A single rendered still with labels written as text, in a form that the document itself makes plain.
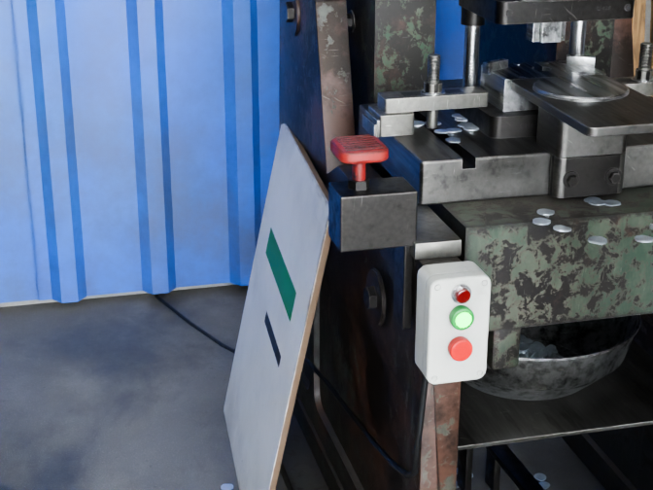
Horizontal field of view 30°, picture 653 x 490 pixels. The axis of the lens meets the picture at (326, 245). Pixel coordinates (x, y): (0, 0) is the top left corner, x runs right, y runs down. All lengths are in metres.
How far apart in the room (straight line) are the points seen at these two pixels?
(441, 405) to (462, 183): 0.29
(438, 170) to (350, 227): 0.19
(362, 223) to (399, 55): 0.48
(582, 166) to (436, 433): 0.39
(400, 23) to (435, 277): 0.56
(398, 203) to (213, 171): 1.43
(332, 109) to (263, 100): 0.94
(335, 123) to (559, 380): 0.52
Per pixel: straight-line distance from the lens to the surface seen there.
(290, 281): 1.95
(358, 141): 1.45
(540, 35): 1.72
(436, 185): 1.58
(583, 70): 1.76
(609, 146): 1.63
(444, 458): 1.57
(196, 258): 2.91
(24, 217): 2.84
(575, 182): 1.61
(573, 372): 1.76
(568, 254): 1.58
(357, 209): 1.44
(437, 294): 1.41
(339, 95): 1.90
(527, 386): 1.76
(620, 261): 1.62
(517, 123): 1.68
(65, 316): 2.87
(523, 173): 1.62
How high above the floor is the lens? 1.17
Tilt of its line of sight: 21 degrees down
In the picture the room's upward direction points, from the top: straight up
